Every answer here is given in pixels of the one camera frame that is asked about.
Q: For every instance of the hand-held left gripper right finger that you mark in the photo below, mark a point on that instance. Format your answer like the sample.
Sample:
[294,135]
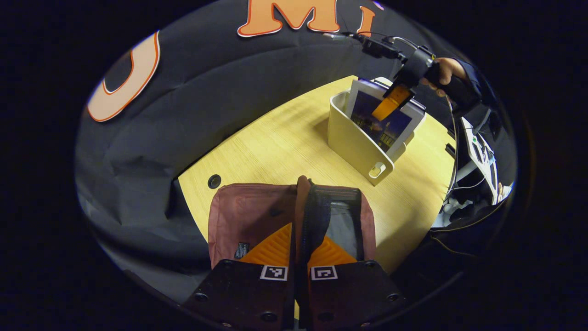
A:
[353,294]

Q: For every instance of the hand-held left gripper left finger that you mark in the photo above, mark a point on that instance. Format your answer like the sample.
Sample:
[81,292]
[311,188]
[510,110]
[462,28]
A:
[243,294]

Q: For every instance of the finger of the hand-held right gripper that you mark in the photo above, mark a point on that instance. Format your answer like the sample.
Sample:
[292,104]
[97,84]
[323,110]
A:
[390,103]

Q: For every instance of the blue book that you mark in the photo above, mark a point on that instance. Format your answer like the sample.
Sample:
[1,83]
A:
[367,115]

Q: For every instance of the white bookshelf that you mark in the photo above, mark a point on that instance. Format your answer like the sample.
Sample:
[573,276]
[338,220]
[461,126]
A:
[353,147]

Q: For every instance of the maroon schoolbag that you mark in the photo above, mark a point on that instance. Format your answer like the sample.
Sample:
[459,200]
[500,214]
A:
[248,216]

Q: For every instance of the white device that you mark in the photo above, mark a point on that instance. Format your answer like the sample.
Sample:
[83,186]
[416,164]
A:
[477,151]

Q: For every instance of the black backdrop cloth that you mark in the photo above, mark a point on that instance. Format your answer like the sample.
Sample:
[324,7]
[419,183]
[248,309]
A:
[206,92]

